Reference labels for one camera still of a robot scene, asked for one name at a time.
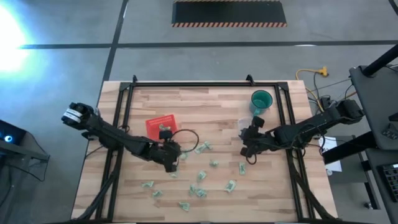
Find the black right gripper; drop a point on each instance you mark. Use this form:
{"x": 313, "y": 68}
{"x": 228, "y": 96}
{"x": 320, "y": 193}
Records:
{"x": 256, "y": 140}

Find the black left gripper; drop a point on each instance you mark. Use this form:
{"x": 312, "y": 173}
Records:
{"x": 166, "y": 152}

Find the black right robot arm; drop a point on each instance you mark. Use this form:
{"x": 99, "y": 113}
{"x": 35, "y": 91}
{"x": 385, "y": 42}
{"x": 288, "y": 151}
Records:
{"x": 311, "y": 127}

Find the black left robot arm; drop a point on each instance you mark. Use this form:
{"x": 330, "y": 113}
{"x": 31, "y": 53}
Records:
{"x": 109, "y": 133}

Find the clear plastic container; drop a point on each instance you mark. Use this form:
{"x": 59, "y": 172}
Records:
{"x": 244, "y": 122}

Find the orange plastic basket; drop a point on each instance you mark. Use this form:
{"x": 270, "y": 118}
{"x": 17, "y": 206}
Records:
{"x": 154, "y": 124}

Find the teal green cup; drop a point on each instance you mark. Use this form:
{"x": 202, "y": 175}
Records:
{"x": 261, "y": 101}

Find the black power strip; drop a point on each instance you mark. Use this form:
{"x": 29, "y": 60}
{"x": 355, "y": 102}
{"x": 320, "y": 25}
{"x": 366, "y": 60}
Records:
{"x": 325, "y": 101}

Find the white paper sheet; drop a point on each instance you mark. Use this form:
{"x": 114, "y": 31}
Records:
{"x": 334, "y": 166}

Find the black cart beam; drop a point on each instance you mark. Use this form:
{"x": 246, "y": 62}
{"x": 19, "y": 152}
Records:
{"x": 345, "y": 149}

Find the black hazard-striped floor mat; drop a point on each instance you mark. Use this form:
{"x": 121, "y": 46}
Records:
{"x": 228, "y": 12}

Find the grey cart top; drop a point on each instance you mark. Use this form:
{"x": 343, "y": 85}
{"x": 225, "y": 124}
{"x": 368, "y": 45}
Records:
{"x": 376, "y": 102}

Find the black keyboard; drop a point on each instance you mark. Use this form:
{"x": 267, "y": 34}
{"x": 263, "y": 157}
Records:
{"x": 391, "y": 182}

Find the black pole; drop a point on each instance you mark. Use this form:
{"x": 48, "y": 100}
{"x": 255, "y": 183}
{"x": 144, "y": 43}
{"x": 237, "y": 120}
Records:
{"x": 381, "y": 62}

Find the black device with blue light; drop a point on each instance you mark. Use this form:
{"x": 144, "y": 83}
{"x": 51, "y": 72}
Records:
{"x": 11, "y": 132}

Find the black metal table frame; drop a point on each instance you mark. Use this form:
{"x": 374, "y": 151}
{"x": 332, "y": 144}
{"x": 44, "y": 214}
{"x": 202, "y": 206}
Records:
{"x": 202, "y": 84}

